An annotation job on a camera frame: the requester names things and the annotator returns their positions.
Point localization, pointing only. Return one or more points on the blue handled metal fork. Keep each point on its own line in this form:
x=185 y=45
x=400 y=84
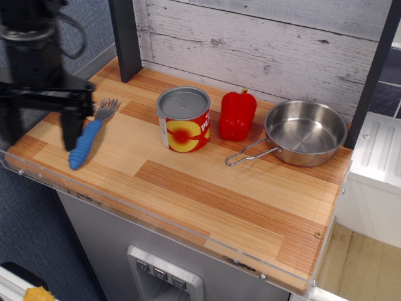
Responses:
x=78 y=156

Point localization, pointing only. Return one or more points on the clear acrylic table guard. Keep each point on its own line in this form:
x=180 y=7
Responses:
x=264 y=216

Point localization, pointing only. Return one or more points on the dark grey right post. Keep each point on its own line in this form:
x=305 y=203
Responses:
x=379 y=59

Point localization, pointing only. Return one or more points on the red yellow food can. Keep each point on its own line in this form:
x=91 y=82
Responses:
x=184 y=118

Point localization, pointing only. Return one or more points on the red bell pepper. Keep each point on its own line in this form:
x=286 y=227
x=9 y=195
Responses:
x=237 y=114

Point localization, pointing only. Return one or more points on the yellow object at corner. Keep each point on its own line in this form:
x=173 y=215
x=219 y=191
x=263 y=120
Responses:
x=38 y=294

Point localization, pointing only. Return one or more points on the small steel pan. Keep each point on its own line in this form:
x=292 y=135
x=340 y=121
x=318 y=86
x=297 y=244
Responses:
x=301 y=133

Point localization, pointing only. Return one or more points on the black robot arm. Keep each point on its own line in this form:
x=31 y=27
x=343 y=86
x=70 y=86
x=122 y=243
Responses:
x=29 y=16

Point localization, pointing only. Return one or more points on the dark grey post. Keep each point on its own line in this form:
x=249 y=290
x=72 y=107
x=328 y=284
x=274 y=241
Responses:
x=126 y=38
x=379 y=59

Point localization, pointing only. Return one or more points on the silver dispenser button panel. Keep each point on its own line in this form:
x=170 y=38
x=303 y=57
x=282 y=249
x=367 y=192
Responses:
x=163 y=276

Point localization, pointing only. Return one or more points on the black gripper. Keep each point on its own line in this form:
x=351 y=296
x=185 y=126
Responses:
x=35 y=78

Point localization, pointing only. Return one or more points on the grey toy fridge cabinet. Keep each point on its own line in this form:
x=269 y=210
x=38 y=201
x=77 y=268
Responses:
x=106 y=237

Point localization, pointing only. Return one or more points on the white toy sink unit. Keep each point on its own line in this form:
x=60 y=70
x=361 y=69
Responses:
x=370 y=200

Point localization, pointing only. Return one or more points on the dark grey left post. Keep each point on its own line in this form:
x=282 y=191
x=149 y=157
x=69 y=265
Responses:
x=126 y=38

